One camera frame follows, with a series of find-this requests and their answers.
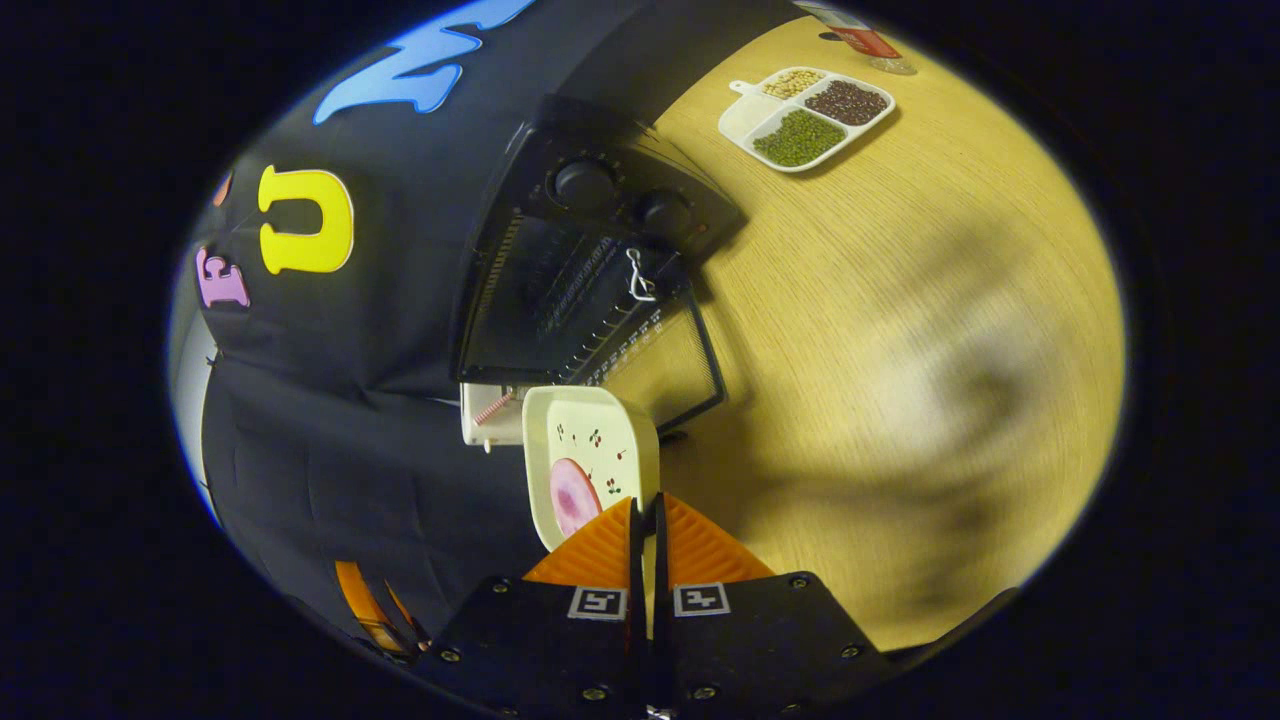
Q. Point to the pink ham slice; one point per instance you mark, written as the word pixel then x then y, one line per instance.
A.
pixel 573 495

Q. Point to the white divided bean tray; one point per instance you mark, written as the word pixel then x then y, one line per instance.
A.
pixel 745 115

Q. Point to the cream cherry print plate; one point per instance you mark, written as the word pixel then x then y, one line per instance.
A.
pixel 600 425

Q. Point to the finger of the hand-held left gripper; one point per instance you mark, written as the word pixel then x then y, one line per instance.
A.
pixel 408 612
pixel 362 600

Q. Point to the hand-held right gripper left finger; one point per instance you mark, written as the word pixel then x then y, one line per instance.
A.
pixel 560 640

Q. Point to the black backdrop cloth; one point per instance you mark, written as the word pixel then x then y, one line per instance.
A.
pixel 350 420

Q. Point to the black electric oven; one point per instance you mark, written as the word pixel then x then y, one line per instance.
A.
pixel 590 200

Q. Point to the metal oven rack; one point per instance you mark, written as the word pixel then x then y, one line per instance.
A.
pixel 590 290

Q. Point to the clear plastic water bottle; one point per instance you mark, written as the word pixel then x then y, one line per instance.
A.
pixel 870 40

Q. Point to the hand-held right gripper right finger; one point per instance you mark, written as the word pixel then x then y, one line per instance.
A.
pixel 760 640

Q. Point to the white toaster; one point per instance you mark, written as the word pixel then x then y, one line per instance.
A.
pixel 485 430

